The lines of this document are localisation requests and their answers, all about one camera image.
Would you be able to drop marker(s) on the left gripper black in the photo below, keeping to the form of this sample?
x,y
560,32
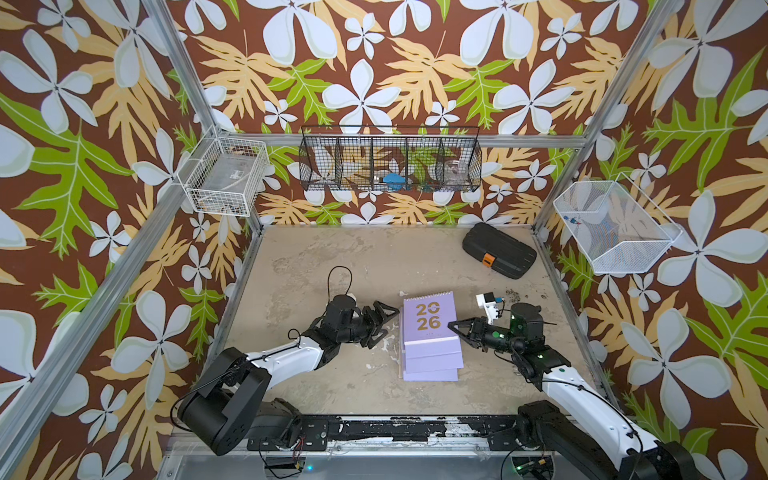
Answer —
x,y
380,316

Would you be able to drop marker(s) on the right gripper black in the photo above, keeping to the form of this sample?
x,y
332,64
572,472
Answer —
x,y
478,330

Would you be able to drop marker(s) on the purple calendar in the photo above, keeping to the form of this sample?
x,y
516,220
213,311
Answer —
x,y
441,368
424,326

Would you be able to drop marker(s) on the purple calendar back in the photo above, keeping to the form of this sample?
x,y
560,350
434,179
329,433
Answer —
x,y
441,368

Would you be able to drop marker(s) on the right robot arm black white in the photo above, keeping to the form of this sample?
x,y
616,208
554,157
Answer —
x,y
573,420

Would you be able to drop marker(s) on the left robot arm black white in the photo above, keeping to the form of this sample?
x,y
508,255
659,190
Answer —
x,y
227,406

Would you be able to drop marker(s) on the black tool case orange latch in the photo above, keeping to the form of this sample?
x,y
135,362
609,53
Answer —
x,y
499,251

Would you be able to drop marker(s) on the blue object in basket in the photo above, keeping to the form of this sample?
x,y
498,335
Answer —
x,y
394,182

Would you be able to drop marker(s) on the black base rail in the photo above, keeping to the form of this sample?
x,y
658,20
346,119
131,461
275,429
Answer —
x,y
315,433

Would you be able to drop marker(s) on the black wire basket back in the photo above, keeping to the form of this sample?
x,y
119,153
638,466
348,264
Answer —
x,y
430,158

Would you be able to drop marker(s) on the white wire basket right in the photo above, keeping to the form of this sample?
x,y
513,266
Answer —
x,y
617,226

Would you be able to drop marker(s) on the white wire basket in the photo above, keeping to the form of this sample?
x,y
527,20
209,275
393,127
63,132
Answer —
x,y
222,175
617,226

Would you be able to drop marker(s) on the white wire basket left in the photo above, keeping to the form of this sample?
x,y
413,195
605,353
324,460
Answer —
x,y
222,175

